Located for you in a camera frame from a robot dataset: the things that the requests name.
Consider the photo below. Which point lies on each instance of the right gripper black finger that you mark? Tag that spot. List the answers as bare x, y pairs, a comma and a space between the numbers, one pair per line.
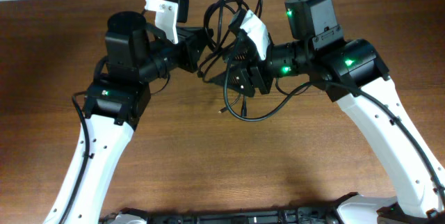
239, 81
247, 51

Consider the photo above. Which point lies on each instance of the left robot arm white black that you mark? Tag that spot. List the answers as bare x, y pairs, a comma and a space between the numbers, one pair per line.
137, 54

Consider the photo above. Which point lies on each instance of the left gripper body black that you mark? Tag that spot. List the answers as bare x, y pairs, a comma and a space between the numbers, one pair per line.
186, 44

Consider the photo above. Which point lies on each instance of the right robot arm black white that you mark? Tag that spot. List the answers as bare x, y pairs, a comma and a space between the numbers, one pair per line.
355, 77

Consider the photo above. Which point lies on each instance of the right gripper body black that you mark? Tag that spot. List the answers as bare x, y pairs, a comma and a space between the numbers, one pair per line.
265, 73

